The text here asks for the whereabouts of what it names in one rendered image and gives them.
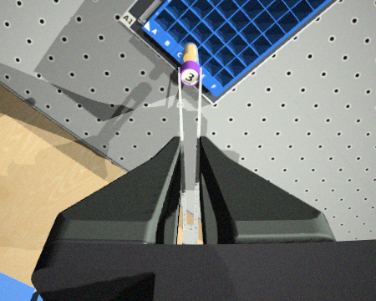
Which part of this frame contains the blue tube carrier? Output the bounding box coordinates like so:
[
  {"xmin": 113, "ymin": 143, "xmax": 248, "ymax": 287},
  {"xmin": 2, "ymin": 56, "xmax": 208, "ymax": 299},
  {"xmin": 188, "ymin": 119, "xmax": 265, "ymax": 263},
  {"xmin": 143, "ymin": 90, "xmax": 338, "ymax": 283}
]
[{"xmin": 143, "ymin": 0, "xmax": 331, "ymax": 97}]

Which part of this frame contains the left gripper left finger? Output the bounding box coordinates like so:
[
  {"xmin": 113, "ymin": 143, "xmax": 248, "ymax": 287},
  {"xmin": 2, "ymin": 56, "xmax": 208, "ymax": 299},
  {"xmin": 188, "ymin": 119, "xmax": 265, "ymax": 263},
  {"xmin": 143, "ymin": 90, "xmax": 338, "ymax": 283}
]
[{"xmin": 44, "ymin": 136, "xmax": 181, "ymax": 245}]

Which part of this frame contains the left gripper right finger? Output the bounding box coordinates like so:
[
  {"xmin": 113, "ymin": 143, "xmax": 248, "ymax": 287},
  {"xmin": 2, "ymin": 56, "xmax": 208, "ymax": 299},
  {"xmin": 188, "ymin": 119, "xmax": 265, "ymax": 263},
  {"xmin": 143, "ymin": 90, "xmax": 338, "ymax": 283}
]
[{"xmin": 199, "ymin": 136, "xmax": 336, "ymax": 244}]

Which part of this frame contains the grey perforated base plate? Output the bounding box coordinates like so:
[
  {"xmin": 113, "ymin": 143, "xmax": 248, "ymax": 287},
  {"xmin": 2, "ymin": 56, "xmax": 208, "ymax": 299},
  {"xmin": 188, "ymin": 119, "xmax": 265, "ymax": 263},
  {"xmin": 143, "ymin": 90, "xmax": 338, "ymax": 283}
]
[{"xmin": 0, "ymin": 0, "xmax": 376, "ymax": 242}]

